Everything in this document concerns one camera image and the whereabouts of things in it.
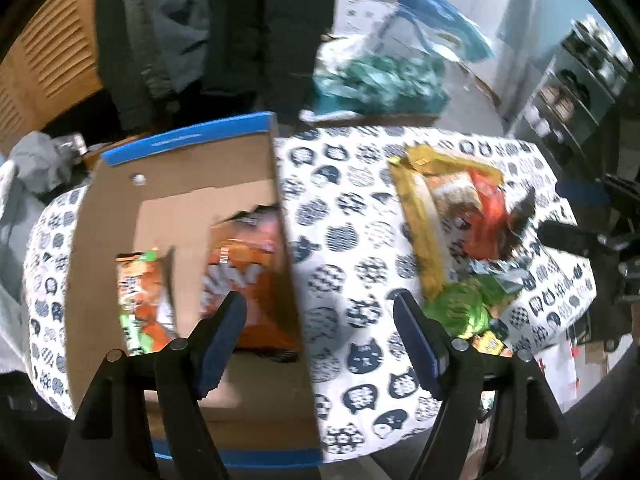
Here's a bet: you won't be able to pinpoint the black yellow snack bag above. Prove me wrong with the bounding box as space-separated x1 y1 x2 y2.
471 320 513 358

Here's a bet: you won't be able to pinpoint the orange green snack bag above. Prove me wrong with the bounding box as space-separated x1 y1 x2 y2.
115 249 176 356

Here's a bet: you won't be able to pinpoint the red snack bag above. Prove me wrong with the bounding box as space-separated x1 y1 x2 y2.
463 170 536 260

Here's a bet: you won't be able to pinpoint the large orange chip bag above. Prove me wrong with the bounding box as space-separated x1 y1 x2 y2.
200 205 302 353

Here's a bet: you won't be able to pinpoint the gold biscuit pack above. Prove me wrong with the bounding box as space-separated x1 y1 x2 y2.
388 144 503 300

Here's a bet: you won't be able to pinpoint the cat pattern tablecloth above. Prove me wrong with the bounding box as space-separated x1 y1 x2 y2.
24 126 574 462

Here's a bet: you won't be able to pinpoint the white red sign paper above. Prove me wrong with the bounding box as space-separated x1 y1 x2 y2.
536 333 579 412

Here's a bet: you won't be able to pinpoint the shoe rack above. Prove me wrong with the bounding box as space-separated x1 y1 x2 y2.
506 15 634 165

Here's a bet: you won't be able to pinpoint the blue cardboard box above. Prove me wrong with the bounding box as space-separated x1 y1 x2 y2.
64 112 322 468

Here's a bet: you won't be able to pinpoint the blue clear plastic bag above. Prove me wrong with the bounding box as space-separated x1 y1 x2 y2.
376 0 494 64

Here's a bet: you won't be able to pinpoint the teal plastic bags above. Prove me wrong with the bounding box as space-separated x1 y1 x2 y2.
314 54 449 116

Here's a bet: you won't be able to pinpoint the grey fleece clothes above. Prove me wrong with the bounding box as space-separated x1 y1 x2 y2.
1 131 76 374

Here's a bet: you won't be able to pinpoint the hanging dark coats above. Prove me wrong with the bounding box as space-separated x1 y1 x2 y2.
94 0 336 131

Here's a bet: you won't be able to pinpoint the wooden louvre door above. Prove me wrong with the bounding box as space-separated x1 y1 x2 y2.
1 0 103 154

